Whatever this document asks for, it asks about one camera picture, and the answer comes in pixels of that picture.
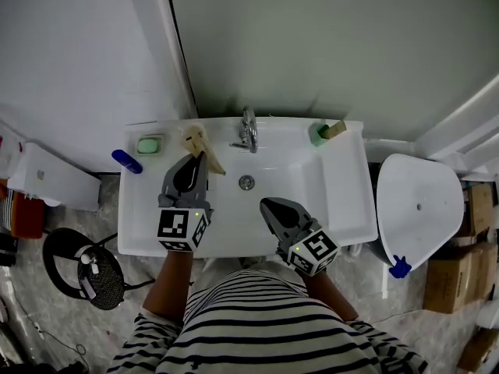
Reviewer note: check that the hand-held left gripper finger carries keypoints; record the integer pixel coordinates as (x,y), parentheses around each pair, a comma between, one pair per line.
(202,181)
(170,177)

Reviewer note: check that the chrome sink drain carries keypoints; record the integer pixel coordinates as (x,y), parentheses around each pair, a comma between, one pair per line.
(246,182)

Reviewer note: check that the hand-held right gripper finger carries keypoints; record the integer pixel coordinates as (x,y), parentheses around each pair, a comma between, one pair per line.
(296,210)
(273,224)

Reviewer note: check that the green soap bar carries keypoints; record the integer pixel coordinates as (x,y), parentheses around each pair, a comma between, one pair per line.
(148,146)

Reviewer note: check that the white low cabinet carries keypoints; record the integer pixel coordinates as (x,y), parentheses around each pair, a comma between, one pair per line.
(58,177)

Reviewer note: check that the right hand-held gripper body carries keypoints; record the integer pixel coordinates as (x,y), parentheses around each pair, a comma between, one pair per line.
(312,249)

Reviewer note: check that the white ceramic sink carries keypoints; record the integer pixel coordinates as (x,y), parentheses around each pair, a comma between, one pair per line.
(280,170)

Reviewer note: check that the flat cardboard piece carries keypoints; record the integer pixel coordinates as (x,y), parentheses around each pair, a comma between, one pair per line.
(481,349)

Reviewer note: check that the green cup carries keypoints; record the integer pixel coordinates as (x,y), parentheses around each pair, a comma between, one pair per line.
(316,136)

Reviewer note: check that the chrome faucet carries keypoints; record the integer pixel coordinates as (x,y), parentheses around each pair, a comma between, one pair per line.
(249,131)

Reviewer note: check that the large cardboard box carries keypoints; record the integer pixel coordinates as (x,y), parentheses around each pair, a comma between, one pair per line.
(452,279)

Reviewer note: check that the orange box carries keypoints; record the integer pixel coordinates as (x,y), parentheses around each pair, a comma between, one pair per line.
(27,216)

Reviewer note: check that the wooden toothbrush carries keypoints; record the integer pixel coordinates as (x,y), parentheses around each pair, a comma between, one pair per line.
(215,163)

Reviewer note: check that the wooden block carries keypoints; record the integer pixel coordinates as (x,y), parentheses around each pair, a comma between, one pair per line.
(336,129)

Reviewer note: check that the small cardboard box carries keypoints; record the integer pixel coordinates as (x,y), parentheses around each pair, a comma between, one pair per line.
(481,209)

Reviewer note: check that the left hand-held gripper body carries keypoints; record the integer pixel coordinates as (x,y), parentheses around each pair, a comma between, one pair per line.
(177,224)

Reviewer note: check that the person's left forearm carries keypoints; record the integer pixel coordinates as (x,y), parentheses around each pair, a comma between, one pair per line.
(169,286)

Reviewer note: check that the person's right forearm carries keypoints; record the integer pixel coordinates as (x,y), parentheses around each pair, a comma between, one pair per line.
(327,298)

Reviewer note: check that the striped shirt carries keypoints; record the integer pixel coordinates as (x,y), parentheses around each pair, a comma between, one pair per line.
(265,325)

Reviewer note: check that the blue tube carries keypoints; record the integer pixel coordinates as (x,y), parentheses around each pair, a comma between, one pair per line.
(126,161)

